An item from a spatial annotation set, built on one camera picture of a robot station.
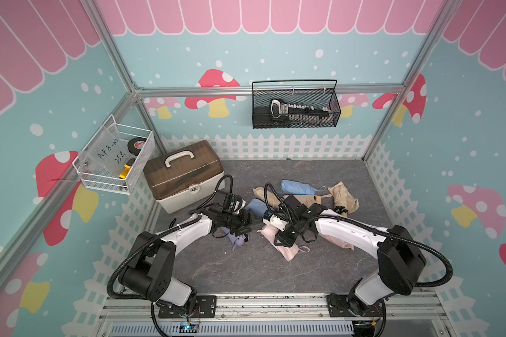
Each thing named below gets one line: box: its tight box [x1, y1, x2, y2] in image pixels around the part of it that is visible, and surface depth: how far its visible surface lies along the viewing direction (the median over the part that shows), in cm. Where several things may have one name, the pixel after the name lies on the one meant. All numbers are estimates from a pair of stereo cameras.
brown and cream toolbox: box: [142, 140, 226, 214], surface depth 94 cm
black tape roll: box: [127, 136, 147, 156], surface depth 81 cm
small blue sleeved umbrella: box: [280, 179, 331, 196], surface depth 105 cm
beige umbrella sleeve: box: [328, 180, 360, 214], surface depth 101 cm
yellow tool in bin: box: [118, 157, 136, 180], surface depth 64 cm
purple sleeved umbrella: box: [219, 226, 246, 247], surface depth 89 cm
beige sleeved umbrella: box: [293, 194, 322, 208], surface depth 101 cm
